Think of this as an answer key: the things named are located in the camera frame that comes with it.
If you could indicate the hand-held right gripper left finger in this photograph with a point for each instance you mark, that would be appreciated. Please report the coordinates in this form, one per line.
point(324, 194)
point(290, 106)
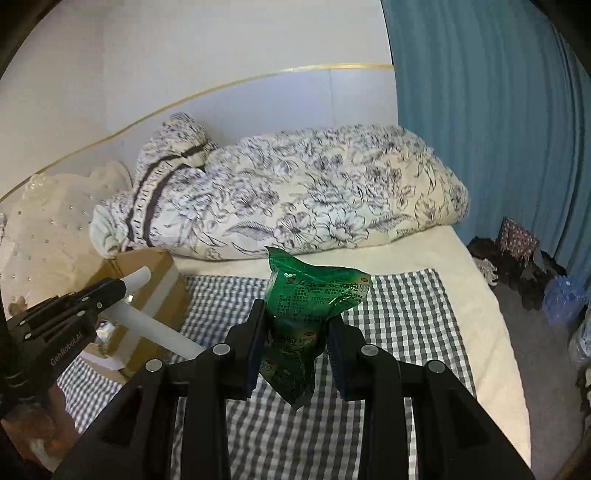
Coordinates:
point(258, 350)

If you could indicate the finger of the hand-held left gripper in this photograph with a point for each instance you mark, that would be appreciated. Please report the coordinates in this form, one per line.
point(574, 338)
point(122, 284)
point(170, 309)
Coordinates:
point(104, 288)
point(60, 318)

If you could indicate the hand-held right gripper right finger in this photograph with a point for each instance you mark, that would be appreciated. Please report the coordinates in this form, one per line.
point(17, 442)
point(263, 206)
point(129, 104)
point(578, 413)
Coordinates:
point(339, 360)

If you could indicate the brown cardboard box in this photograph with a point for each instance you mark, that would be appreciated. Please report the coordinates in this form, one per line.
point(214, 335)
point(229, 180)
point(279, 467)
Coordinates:
point(152, 286)

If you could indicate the white plastic tube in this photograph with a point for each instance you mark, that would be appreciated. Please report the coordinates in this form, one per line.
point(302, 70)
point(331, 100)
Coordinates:
point(157, 330)

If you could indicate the green foil packet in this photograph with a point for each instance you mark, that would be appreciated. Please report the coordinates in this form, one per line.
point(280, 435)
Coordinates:
point(304, 295)

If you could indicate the person's left hand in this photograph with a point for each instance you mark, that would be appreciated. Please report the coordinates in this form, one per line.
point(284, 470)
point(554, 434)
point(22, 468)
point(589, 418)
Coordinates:
point(46, 424)

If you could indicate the pale green cloth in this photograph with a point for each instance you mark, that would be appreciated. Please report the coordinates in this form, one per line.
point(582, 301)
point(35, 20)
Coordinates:
point(104, 235)

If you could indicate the white beaded cushion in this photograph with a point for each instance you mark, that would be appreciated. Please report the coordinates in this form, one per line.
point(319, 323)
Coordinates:
point(46, 230)

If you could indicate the green-white checkered cloth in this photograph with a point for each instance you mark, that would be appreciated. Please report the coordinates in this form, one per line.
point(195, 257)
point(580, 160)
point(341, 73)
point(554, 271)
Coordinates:
point(415, 323)

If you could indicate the floral pillow dark stripe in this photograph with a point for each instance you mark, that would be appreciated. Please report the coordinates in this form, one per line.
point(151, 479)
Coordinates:
point(171, 143)

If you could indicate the floral duvet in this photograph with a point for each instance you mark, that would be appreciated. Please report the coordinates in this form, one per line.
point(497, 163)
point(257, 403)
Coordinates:
point(323, 194)

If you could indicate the dark clothes pile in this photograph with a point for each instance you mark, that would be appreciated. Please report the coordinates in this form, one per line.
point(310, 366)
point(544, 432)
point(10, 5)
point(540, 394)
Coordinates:
point(531, 277)

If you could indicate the patterned gift bag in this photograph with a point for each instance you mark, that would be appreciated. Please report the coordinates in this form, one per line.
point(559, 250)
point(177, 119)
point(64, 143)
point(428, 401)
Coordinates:
point(517, 240)

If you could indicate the blue plastic bag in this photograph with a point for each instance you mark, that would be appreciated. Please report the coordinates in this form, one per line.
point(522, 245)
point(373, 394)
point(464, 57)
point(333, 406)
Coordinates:
point(565, 300)

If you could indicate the clear plastic bag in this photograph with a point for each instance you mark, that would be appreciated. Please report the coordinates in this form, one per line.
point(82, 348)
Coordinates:
point(581, 344)

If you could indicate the white headboard gold trim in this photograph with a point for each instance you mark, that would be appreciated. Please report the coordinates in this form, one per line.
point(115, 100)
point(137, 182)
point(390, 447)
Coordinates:
point(277, 101)

